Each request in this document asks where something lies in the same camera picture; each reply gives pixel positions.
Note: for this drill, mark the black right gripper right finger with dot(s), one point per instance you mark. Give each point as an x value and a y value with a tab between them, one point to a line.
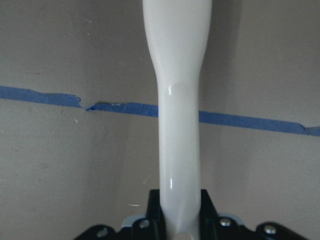
215	226

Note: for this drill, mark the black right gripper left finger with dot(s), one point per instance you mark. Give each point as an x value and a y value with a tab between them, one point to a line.
149	227

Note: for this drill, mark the white hand brush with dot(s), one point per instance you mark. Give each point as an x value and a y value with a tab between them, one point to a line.
177	32

